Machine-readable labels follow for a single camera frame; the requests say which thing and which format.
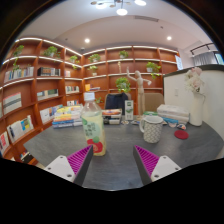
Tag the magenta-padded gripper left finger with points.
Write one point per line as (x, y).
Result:
(61, 166)

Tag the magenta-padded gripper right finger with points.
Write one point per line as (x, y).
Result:
(163, 166)

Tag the yellow drink bottle white cap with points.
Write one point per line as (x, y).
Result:
(93, 133)

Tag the white mug triangle pattern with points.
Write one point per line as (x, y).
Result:
(152, 131)

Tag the flat round red coaster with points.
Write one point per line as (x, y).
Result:
(181, 134)

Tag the small painted dish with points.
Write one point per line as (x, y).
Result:
(172, 124)
(181, 126)

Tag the stack of colourful books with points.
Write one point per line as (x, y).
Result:
(66, 118)

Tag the stack of white books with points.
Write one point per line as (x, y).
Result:
(173, 112)

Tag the green white flat box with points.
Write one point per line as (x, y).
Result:
(150, 113)

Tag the green white upright carton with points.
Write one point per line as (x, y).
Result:
(129, 110)

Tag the wooden shelf unit with books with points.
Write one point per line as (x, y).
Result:
(50, 86)

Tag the chair with dark jacket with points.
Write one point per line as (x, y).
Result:
(116, 101)

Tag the wooden artist mannequin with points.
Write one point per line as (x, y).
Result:
(140, 86)

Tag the pink white flower bouquet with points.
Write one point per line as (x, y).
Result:
(194, 81)

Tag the grey window curtain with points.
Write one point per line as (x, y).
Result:
(204, 58)

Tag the recessed ceiling spotlight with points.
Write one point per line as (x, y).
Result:
(169, 38)
(87, 40)

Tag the ceiling air vent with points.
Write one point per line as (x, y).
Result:
(146, 18)

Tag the ceiling lamp with round bulbs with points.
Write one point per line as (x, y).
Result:
(121, 11)

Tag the white wall socket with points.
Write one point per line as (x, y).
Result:
(175, 92)

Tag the white wall notice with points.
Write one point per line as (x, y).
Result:
(179, 62)

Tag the black ceiling track rail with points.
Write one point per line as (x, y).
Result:
(201, 47)

